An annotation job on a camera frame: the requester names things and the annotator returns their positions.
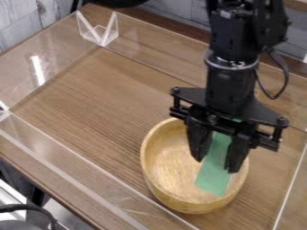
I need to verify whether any brown wooden bowl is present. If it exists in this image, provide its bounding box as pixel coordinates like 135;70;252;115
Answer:
140;118;249;214

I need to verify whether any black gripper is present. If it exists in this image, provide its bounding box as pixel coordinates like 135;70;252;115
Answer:
171;51;289;173

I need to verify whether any black cable lower left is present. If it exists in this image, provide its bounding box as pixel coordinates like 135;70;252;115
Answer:
0;203;60;230

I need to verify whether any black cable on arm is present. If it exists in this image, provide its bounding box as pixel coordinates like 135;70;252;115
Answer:
253;44;289;101

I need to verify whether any clear acrylic front wall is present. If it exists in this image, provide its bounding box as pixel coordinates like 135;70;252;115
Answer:
0;111;197;230

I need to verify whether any green rectangular block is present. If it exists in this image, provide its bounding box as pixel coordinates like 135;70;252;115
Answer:
195;126;231;197

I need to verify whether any clear acrylic corner bracket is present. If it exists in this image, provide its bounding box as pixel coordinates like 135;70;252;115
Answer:
76;11;119;47

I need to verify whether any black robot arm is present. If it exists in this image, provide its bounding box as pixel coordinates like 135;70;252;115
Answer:
171;0;289;173

